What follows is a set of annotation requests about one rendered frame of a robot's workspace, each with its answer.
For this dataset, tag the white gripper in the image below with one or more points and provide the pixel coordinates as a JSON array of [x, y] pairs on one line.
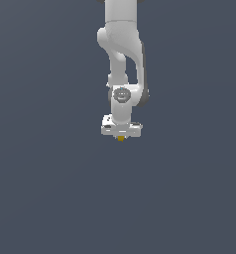
[[121, 130]]

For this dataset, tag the small yellow object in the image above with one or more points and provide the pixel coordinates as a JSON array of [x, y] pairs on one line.
[[121, 138]]

